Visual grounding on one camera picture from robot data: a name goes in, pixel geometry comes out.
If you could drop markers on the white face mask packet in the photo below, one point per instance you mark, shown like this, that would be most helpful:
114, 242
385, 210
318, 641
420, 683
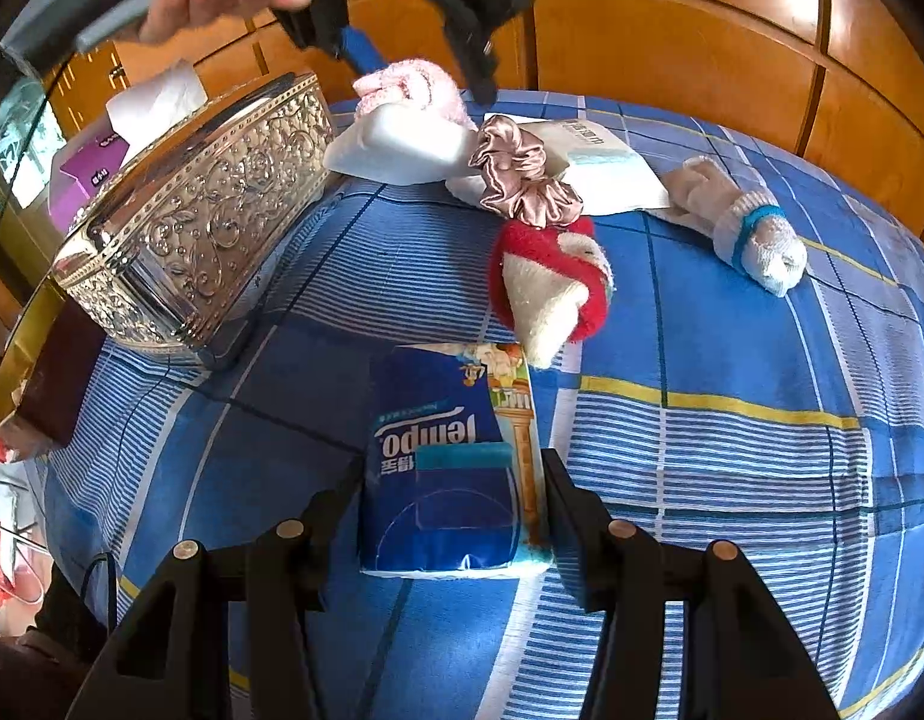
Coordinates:
619, 180

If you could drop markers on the silver embossed metal box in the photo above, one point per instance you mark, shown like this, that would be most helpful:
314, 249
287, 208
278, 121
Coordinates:
207, 202

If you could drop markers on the white tissue packet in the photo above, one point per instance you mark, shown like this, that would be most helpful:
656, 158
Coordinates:
402, 142

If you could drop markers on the red and cream sock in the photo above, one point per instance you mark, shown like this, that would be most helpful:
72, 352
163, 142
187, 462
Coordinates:
544, 292

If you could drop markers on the blue plaid bedsheet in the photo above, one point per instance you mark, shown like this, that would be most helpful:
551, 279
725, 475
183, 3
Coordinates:
732, 465

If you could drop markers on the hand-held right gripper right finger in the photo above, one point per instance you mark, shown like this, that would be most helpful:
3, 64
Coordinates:
563, 532

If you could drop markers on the blue tissue packet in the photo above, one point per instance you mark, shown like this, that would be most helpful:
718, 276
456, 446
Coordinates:
432, 495

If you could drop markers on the dark brown box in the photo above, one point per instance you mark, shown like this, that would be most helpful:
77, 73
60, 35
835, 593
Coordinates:
57, 367

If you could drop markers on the wooden panelled headboard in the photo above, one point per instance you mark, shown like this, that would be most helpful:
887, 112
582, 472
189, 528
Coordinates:
657, 30

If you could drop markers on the red and white plastic bag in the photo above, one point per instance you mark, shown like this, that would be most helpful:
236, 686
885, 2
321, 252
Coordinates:
4, 555

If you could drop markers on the purple tissue box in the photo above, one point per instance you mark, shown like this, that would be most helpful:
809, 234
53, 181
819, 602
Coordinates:
94, 165

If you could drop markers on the white sock with blue band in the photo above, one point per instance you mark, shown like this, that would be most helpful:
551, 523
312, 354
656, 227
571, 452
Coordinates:
762, 240

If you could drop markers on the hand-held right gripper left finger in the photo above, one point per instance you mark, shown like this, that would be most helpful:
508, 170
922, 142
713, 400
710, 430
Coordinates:
342, 499

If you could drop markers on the person's left hand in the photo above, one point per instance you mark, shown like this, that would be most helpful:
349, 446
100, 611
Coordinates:
207, 4

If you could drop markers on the pink satin scrunchie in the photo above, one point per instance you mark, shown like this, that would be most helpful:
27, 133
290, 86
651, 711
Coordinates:
514, 180

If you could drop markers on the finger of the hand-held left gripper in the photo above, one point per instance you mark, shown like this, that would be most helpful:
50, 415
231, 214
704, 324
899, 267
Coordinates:
361, 49
477, 67

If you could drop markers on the pink fluffy sock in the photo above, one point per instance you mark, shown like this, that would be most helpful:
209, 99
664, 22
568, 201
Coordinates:
432, 90

